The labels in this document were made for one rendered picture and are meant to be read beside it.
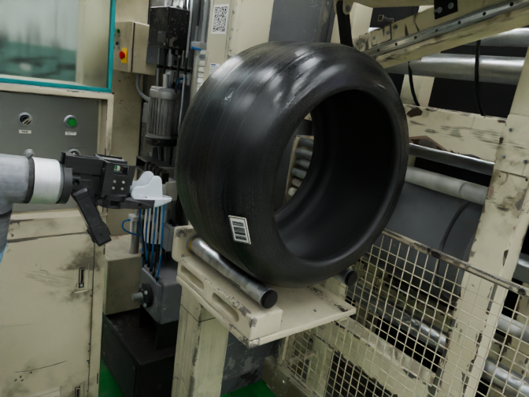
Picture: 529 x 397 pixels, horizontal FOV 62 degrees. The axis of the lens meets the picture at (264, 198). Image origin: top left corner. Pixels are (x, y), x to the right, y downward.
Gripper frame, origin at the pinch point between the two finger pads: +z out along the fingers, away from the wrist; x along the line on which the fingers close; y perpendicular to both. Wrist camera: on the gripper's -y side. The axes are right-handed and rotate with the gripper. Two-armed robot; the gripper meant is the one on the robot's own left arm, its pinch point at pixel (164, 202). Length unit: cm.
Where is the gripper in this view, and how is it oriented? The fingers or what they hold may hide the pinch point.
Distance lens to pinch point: 88.6
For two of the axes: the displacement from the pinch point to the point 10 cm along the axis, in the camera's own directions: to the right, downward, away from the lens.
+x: -6.0, -2.9, 7.4
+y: 2.4, -9.6, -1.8
